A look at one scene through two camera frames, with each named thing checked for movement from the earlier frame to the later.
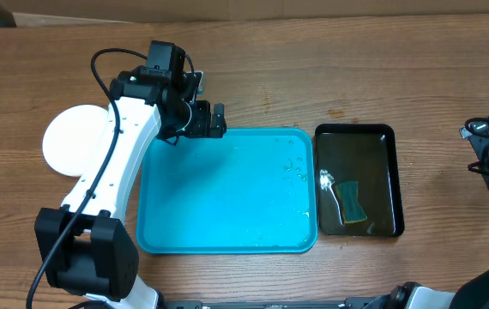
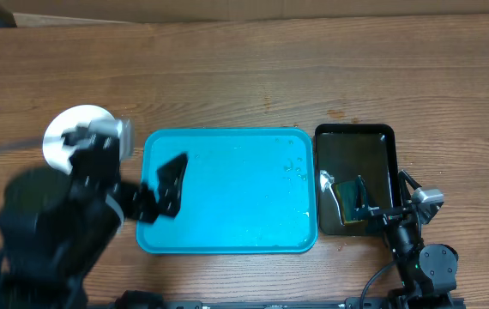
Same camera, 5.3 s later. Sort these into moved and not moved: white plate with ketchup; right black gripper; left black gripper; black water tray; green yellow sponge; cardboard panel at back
Moved: left black gripper; right black gripper
Not moved: cardboard panel at back; black water tray; green yellow sponge; white plate with ketchup
